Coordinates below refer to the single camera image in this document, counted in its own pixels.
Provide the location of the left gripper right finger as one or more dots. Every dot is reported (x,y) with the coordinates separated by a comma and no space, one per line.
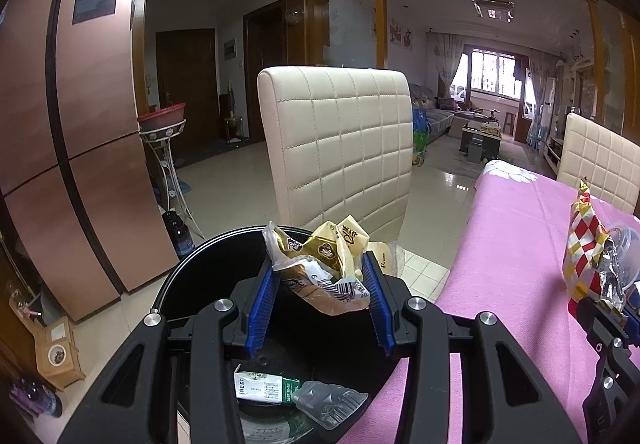
(504,398)

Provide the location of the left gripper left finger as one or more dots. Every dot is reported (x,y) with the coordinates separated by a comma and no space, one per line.
(135,399)

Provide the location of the red gold snack wrapper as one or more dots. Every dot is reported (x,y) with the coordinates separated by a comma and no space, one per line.
(585,247)

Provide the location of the clear plastic tray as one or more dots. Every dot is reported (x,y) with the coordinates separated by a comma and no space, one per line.
(626,261)

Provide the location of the beige snack bag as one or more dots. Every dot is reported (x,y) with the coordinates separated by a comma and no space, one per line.
(327,269)

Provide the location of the black trash bin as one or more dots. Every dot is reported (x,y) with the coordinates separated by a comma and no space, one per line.
(300,343)

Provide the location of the cardboard boxes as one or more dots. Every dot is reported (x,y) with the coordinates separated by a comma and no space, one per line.
(57,355)

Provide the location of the pink floral tablecloth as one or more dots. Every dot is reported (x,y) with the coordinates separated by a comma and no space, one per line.
(510,264)

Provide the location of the copper refrigerator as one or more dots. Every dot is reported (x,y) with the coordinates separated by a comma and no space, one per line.
(73,169)

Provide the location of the cream chair far middle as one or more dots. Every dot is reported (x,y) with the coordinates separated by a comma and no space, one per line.
(606,161)

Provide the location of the cream chair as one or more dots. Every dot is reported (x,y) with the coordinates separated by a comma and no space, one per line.
(339,143)
(606,161)

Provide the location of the coffee table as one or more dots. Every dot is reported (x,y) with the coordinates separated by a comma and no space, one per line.
(480,142)

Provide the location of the white plant stand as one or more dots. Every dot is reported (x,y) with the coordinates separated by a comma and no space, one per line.
(157,129)

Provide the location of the colourful bag on floor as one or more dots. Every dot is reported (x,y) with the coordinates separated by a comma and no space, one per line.
(421,133)

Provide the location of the grey sofa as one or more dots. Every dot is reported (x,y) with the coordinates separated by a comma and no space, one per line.
(427,117)

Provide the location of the cream chair left side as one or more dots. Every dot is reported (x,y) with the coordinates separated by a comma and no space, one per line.
(339,143)

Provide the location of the ceiling lamp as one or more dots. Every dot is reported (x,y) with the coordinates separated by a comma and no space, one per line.
(501,10)

